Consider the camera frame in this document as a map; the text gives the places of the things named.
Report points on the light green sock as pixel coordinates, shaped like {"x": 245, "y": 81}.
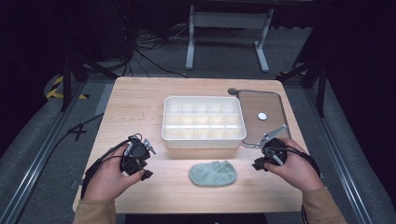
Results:
{"x": 213, "y": 174}

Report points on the person's left hand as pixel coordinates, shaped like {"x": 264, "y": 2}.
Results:
{"x": 104, "y": 180}

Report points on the black metal stand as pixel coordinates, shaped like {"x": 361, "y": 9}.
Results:
{"x": 67, "y": 81}
{"x": 320, "y": 84}

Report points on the white round disc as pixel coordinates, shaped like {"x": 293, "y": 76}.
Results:
{"x": 262, "y": 116}

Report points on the grey metal floor rail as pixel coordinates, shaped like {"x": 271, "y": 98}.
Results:
{"x": 37, "y": 161}
{"x": 339, "y": 161}

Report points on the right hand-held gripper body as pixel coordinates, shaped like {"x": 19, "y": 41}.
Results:
{"x": 275, "y": 151}

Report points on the white metal table frame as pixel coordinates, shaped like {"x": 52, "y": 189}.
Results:
{"x": 229, "y": 20}

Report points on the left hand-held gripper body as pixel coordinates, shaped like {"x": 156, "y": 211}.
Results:
{"x": 137, "y": 152}

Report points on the yellow black striped tape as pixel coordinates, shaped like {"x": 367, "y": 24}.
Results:
{"x": 55, "y": 91}

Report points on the small grey round knob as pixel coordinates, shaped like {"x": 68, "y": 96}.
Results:
{"x": 232, "y": 91}

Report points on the small silver metal plate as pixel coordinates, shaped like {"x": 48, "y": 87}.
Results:
{"x": 76, "y": 184}

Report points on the white divided storage box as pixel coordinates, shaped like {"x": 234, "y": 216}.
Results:
{"x": 204, "y": 141}

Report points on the person's right hand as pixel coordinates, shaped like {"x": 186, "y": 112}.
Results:
{"x": 299, "y": 171}

